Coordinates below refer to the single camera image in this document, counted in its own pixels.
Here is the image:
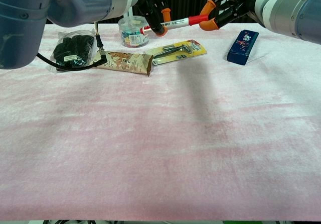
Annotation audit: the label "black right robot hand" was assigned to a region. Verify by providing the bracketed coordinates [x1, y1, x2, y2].
[199, 0, 249, 32]

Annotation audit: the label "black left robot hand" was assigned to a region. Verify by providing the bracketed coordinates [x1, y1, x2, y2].
[134, 0, 172, 37]

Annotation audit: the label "white marker with red end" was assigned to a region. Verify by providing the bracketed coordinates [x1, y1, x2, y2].
[140, 17, 190, 35]

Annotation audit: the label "red marker cap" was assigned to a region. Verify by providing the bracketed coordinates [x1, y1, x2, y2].
[188, 15, 209, 26]

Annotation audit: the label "clear jar of binder clips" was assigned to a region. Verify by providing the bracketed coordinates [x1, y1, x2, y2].
[117, 16, 150, 48]

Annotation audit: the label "dark blue rectangular box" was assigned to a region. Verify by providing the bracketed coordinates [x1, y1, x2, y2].
[226, 29, 260, 65]

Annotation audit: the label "razor in yellow blister pack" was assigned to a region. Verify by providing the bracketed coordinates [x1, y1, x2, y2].
[144, 39, 208, 67]

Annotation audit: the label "brown snack bar wrapper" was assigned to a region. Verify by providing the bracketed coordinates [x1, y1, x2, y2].
[93, 51, 154, 77]

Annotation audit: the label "black gloves in clear bag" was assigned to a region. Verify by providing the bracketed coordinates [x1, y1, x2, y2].
[48, 30, 98, 73]

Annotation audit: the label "pink fleece table cloth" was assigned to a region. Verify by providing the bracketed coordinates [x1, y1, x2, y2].
[0, 22, 321, 221]

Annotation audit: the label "black cable with plug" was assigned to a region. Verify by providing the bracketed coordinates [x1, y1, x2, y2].
[37, 22, 109, 72]

